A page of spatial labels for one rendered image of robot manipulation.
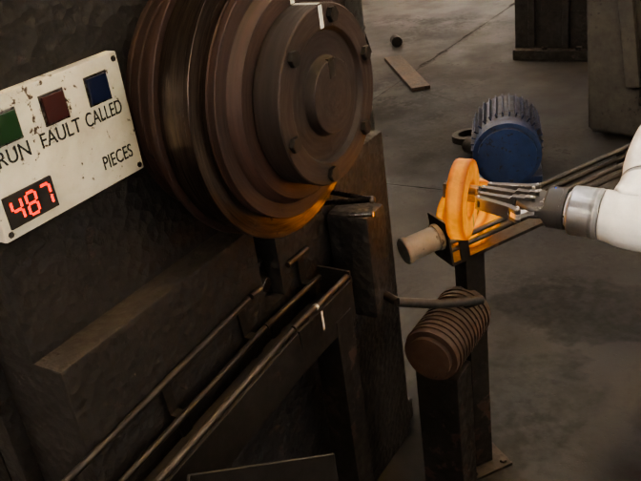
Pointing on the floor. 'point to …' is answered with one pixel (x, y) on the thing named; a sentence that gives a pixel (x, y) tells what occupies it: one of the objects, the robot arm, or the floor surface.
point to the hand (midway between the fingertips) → (461, 191)
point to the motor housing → (447, 385)
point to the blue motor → (507, 140)
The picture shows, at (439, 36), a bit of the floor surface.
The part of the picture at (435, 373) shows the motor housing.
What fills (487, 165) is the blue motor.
